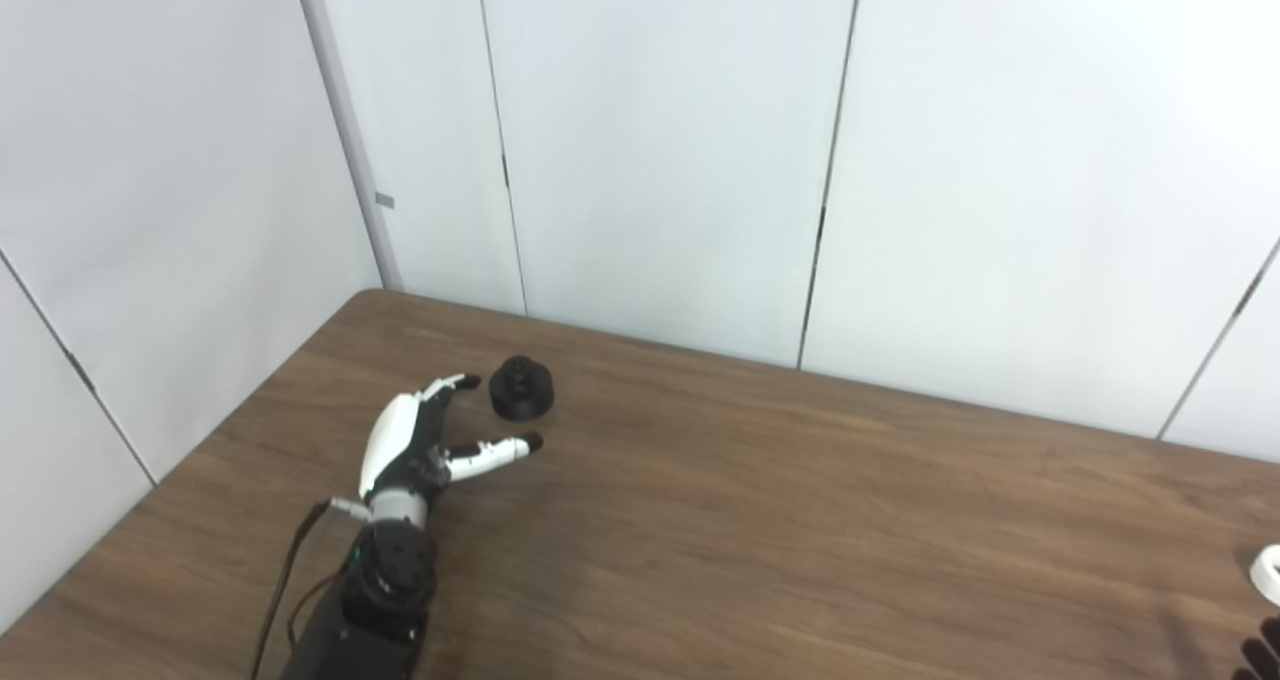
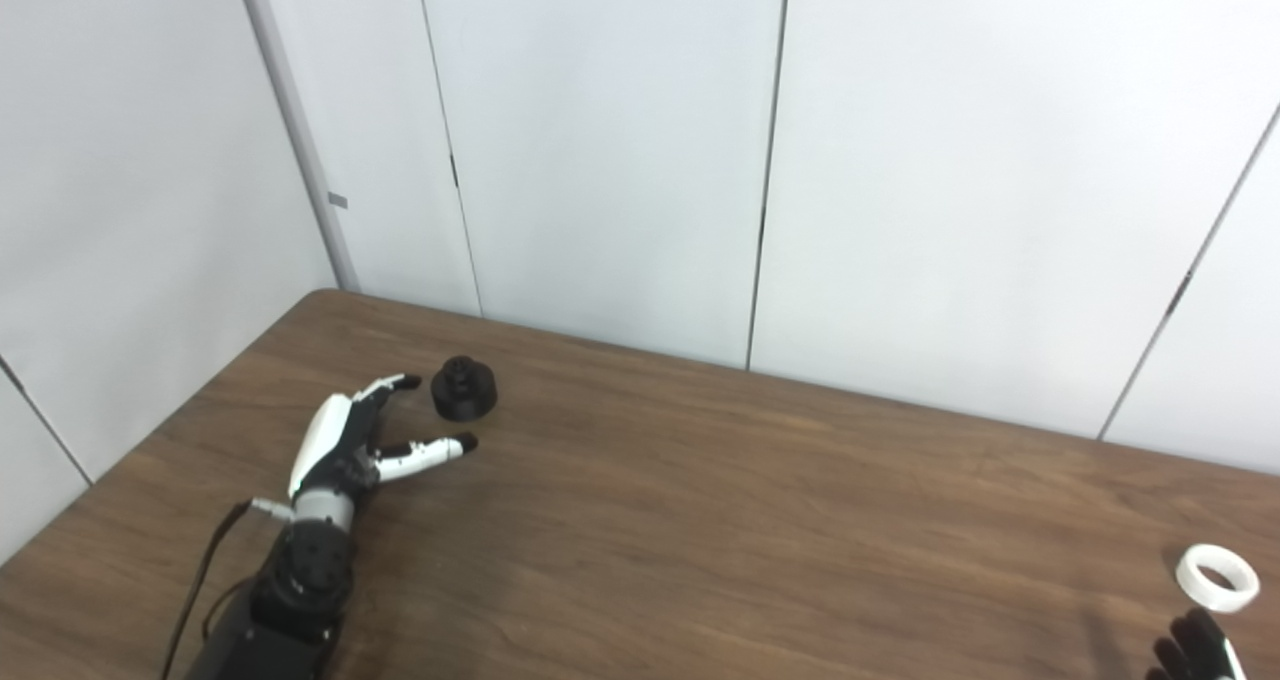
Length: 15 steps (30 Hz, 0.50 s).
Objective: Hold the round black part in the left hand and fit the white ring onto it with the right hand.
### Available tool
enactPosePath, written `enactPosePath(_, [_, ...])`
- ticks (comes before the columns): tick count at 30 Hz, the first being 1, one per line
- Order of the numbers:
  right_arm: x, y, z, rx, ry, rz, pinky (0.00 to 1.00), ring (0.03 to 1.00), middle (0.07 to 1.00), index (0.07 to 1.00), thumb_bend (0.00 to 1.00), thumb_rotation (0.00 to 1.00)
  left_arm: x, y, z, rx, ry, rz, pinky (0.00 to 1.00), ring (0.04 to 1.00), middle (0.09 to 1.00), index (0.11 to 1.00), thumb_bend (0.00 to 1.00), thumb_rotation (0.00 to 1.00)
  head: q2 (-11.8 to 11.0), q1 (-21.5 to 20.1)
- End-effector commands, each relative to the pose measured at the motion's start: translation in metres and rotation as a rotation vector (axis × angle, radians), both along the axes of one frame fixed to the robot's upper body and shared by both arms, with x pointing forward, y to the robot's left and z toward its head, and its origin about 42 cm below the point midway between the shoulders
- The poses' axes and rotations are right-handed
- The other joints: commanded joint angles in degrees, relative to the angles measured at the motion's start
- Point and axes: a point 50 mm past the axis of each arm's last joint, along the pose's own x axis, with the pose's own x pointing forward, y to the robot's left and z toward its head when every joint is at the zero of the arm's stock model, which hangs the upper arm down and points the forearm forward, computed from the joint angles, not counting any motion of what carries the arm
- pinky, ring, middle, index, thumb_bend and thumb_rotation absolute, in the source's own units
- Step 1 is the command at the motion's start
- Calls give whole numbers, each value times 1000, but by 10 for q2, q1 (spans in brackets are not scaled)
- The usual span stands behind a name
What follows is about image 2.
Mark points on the round black part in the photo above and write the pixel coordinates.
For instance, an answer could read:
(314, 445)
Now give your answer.
(465, 395)

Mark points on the gray wall corner strip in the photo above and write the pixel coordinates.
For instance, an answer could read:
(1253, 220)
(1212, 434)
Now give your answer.
(300, 130)

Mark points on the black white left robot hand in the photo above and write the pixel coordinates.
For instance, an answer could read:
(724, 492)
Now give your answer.
(325, 440)

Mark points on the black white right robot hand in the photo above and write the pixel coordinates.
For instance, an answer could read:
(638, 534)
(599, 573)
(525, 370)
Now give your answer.
(1195, 655)

